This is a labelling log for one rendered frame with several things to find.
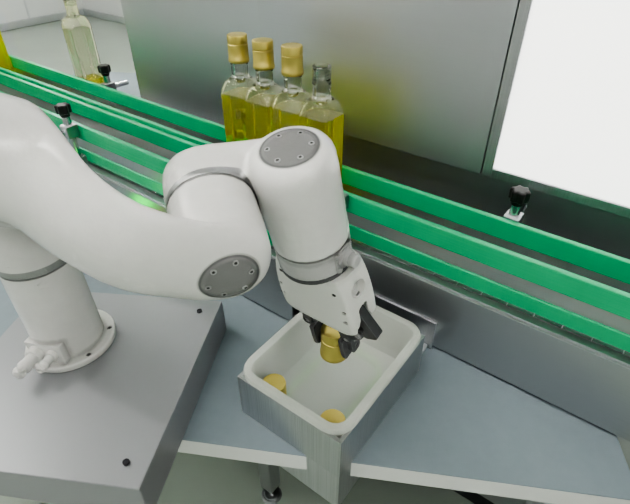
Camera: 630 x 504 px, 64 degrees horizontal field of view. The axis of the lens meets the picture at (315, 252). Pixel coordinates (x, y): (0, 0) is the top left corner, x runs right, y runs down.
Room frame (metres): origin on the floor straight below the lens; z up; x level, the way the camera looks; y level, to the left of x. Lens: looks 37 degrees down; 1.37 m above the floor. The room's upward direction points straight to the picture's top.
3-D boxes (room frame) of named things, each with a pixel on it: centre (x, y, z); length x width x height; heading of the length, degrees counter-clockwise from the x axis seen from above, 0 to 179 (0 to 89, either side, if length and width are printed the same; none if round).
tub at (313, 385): (0.48, -0.03, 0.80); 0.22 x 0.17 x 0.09; 143
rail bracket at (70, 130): (0.95, 0.51, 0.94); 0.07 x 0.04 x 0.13; 143
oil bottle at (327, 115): (0.77, -0.01, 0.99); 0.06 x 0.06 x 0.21; 53
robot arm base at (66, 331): (0.51, 0.37, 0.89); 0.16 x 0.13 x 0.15; 168
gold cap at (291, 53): (0.81, 0.04, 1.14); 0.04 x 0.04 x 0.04
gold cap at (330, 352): (0.43, -0.02, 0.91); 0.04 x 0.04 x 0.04
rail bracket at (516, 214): (0.65, -0.31, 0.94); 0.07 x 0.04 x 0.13; 143
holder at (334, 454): (0.50, -0.04, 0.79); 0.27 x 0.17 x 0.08; 143
